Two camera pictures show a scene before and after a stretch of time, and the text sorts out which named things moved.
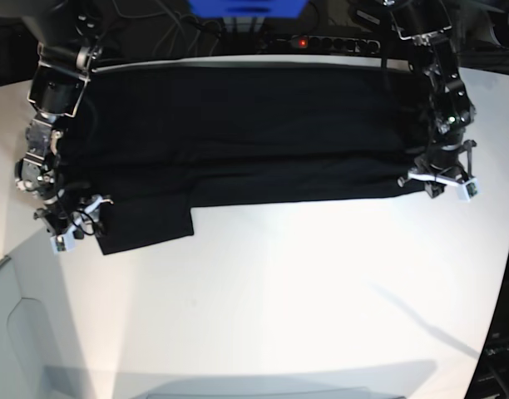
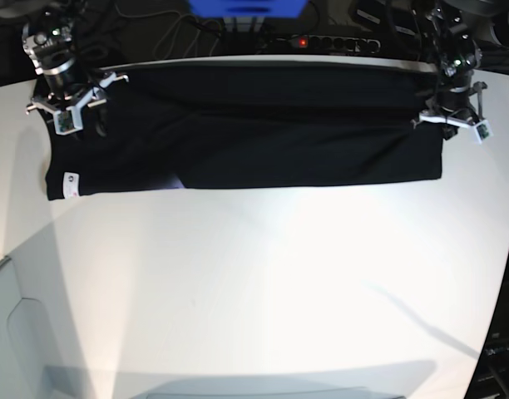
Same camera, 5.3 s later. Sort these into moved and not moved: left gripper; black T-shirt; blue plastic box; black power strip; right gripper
Moved: right gripper; left gripper; black T-shirt
Not moved: black power strip; blue plastic box
